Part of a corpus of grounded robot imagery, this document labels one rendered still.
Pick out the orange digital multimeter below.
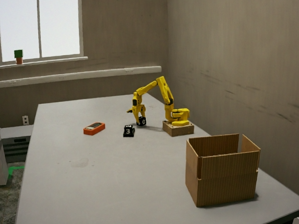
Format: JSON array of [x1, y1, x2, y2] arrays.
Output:
[[83, 122, 105, 135]]

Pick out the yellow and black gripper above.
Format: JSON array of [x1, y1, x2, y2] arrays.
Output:
[[127, 104, 146, 123]]

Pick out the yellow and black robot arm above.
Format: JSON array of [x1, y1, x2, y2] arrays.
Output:
[[132, 77, 189, 126]]

